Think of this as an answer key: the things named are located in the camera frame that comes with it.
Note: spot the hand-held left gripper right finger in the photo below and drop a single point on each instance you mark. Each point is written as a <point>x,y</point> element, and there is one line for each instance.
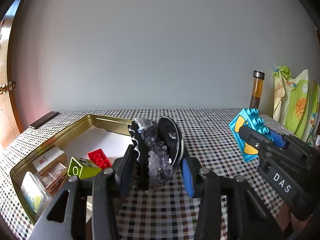
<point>187,177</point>

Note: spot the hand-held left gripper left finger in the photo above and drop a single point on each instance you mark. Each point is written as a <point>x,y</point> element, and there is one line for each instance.
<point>125,176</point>

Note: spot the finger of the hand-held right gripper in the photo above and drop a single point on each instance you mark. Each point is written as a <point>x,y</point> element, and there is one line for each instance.
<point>279,139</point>
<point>253,138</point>

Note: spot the teal toy brick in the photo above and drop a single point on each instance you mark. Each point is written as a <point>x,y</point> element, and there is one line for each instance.
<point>240,127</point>

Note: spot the red toy brick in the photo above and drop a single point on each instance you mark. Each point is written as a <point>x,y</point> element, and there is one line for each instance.
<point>100,158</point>

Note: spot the beaded black hair claw clip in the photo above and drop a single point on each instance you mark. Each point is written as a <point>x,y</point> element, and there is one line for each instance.
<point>152,155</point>

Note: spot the black round disc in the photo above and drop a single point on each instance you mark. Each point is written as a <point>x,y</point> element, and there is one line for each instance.
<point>171,140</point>

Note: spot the green toy brick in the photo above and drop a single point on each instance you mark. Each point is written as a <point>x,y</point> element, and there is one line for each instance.
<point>83,170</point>

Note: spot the gold rectangular tin box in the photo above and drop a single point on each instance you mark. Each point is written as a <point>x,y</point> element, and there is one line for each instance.
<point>110,123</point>

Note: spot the copper coloured box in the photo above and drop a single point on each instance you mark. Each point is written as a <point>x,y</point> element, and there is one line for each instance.
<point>55,178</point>

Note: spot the white box with kraft top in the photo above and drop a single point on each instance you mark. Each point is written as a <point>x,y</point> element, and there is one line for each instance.
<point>48,158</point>

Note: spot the clear plastic box green label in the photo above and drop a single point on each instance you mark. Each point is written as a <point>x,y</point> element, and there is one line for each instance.
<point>32,193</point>

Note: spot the small white bottle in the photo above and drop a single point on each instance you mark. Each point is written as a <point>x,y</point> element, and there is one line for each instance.
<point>315,140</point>

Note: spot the green printed cloth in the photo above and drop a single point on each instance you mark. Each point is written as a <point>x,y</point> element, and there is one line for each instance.
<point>295,105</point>

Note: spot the checked tablecloth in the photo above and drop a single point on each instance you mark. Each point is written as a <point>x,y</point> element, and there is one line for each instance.
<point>212,140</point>

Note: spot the glass bottle with metal cap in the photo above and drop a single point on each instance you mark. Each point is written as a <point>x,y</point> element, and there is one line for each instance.
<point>257,90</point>

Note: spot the black flat bar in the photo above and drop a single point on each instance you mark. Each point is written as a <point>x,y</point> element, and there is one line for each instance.
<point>43,120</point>

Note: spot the brass door latch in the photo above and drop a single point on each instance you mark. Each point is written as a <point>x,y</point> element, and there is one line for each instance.
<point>8,86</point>

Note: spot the brown wooden door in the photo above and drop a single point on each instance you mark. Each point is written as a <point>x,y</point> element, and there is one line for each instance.
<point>11,55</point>

